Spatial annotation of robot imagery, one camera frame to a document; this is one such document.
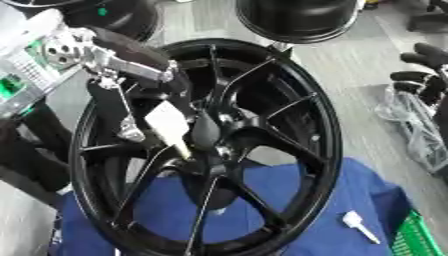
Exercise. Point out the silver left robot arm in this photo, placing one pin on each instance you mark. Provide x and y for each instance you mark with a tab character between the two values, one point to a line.
29	76

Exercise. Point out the white pin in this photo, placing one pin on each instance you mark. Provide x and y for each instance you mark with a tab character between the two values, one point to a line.
354	220
168	125

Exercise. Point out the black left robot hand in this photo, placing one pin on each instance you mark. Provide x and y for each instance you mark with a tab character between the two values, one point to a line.
131	50

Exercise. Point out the clear plastic bag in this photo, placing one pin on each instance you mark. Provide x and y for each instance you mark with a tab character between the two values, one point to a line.
417	130

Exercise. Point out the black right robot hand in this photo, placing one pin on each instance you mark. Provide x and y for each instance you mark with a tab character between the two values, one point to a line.
429	55

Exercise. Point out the green plastic basket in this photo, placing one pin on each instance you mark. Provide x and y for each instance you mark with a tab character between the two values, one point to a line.
417	238

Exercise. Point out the black office chair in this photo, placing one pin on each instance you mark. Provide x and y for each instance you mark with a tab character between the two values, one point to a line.
429	15

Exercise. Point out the black spoked wheel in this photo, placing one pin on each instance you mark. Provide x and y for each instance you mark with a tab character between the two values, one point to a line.
274	133

